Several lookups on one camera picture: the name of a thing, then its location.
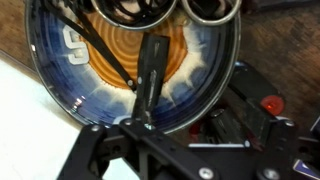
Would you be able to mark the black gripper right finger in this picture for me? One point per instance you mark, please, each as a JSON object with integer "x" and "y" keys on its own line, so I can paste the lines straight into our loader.
{"x": 280, "y": 146}

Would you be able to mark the figure-eight metal dish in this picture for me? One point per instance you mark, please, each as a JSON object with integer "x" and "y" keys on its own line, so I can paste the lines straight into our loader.
{"x": 213, "y": 23}

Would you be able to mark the white letter S piece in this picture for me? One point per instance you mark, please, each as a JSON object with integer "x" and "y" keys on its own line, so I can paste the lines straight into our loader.
{"x": 75, "y": 56}

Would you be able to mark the blue bowl orange centre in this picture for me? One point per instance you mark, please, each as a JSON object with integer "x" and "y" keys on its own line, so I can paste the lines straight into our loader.
{"x": 50, "y": 73}

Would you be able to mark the black light red button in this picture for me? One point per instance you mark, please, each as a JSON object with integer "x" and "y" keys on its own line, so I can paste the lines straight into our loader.
{"x": 246, "y": 83}

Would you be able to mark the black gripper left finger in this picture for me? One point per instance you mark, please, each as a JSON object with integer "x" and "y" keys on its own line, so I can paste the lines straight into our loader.
{"x": 88, "y": 150}

